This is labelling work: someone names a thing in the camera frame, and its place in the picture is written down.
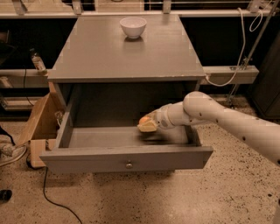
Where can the small black floor object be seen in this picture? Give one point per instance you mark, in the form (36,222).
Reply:
(5,195)

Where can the grey wooden cabinet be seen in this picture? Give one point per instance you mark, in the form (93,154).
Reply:
(99,67)

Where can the grey open top drawer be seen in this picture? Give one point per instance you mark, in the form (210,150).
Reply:
(99,131)

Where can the plastic bottle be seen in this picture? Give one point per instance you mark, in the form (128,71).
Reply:
(38,62)

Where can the round metal drawer knob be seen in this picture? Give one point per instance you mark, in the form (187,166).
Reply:
(129,165)

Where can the cardboard box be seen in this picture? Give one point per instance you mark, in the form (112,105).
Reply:
(40,131)

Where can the white ceramic bowl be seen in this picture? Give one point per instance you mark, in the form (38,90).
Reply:
(133,27)

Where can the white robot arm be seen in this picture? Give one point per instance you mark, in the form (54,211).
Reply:
(199,108)

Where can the orange fruit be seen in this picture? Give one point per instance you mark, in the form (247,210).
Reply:
(143,119)

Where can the grey metal rail beam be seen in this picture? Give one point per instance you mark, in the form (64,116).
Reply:
(30,78)

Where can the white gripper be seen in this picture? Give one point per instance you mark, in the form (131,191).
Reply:
(162,119)

